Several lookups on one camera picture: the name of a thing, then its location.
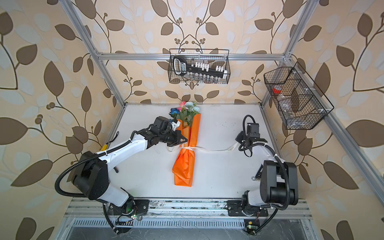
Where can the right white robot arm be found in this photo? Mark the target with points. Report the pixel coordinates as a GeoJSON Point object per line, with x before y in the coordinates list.
{"type": "Point", "coordinates": [278, 179]}

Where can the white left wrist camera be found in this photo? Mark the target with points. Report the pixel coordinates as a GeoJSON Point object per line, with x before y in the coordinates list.
{"type": "Point", "coordinates": [175, 124]}

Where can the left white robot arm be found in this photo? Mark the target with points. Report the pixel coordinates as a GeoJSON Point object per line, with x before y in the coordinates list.
{"type": "Point", "coordinates": [91, 176]}

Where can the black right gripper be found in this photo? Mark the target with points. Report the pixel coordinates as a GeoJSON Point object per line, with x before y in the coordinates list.
{"type": "Point", "coordinates": [239, 137]}

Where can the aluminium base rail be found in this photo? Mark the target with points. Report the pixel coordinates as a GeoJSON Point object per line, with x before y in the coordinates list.
{"type": "Point", "coordinates": [179, 213]}

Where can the dark blue fake rose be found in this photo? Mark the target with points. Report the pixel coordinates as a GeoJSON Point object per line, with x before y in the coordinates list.
{"type": "Point", "coordinates": [174, 112]}

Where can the black adjustable wrench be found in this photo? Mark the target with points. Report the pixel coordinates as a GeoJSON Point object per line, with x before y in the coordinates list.
{"type": "Point", "coordinates": [258, 175]}

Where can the yellow tape measure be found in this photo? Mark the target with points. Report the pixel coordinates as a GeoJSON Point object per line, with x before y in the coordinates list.
{"type": "Point", "coordinates": [105, 146]}

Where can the pale blue fake flower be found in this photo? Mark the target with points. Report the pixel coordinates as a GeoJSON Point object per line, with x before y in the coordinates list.
{"type": "Point", "coordinates": [191, 110]}

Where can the back black wire basket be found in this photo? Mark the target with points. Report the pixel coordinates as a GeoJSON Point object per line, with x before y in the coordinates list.
{"type": "Point", "coordinates": [216, 57]}

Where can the black socket wrench set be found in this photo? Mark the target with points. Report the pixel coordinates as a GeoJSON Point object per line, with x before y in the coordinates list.
{"type": "Point", "coordinates": [189, 67]}

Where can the right black wire basket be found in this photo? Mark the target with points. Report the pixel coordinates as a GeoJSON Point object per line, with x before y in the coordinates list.
{"type": "Point", "coordinates": [309, 102]}

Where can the black wire basket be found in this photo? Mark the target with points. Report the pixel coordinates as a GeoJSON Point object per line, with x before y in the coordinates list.
{"type": "Point", "coordinates": [216, 57]}
{"type": "Point", "coordinates": [309, 102]}

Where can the clear bottle red cap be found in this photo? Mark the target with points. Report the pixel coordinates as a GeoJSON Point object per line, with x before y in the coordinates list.
{"type": "Point", "coordinates": [284, 102]}

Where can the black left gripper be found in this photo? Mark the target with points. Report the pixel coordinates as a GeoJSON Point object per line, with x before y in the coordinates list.
{"type": "Point", "coordinates": [177, 138]}

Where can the orange wrapping paper sheet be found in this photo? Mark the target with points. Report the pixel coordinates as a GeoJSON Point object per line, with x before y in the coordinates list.
{"type": "Point", "coordinates": [184, 165]}

